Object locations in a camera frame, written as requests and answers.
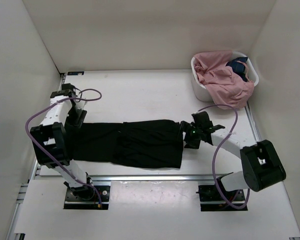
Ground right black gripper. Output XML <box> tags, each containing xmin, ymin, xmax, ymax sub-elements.
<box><xmin>171</xmin><ymin>121</ymin><xmax>202</xmax><ymax>150</ymax></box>

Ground black trousers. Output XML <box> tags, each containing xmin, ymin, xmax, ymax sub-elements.
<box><xmin>65</xmin><ymin>119</ymin><xmax>184</xmax><ymax>169</ymax></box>

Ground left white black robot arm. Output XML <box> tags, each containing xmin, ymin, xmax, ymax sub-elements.
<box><xmin>28</xmin><ymin>83</ymin><xmax>96</xmax><ymax>201</ymax></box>

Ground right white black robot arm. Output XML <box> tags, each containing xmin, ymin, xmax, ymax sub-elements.
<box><xmin>180</xmin><ymin>111</ymin><xmax>287</xmax><ymax>200</ymax></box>

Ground white laundry basket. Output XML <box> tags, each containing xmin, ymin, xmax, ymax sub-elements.
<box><xmin>190</xmin><ymin>50</ymin><xmax>260</xmax><ymax>102</ymax></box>

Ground blue label sticker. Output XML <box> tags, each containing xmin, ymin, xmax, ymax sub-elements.
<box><xmin>67</xmin><ymin>71</ymin><xmax>85</xmax><ymax>76</ymax></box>

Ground pink garment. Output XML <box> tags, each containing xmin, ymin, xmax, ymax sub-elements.
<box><xmin>194</xmin><ymin>50</ymin><xmax>255</xmax><ymax>110</ymax></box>

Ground navy blue garment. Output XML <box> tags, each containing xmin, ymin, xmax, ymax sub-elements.
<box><xmin>226</xmin><ymin>57</ymin><xmax>249</xmax><ymax>82</ymax></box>

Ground white front cover board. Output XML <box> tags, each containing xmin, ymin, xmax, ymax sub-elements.
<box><xmin>15</xmin><ymin>179</ymin><xmax>300</xmax><ymax>240</ymax></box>

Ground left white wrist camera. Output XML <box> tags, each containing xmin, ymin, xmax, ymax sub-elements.
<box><xmin>75</xmin><ymin>99</ymin><xmax>87</xmax><ymax>110</ymax></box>

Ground aluminium rail frame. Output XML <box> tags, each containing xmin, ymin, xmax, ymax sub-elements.
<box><xmin>10</xmin><ymin>70</ymin><xmax>300</xmax><ymax>240</ymax></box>

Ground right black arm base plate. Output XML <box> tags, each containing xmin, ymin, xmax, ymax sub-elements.
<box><xmin>196</xmin><ymin>185</ymin><xmax>248</xmax><ymax>212</ymax></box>

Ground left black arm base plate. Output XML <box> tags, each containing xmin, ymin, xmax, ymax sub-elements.
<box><xmin>63</xmin><ymin>183</ymin><xmax>111</xmax><ymax>210</ymax></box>

